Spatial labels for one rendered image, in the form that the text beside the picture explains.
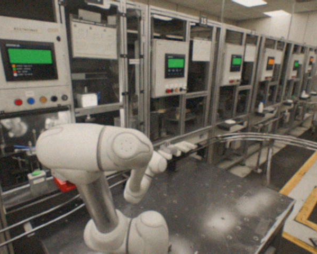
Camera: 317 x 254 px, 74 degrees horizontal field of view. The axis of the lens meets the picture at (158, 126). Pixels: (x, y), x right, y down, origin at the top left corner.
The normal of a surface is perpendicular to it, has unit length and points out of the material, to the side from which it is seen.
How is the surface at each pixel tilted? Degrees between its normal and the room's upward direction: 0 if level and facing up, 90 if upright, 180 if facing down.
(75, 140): 51
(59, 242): 0
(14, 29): 90
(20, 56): 90
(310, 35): 90
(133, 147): 60
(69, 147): 66
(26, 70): 90
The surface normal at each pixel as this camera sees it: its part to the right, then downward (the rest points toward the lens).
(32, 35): 0.68, 0.23
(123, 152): 0.15, -0.26
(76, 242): 0.02, -0.95
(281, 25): -0.73, 0.19
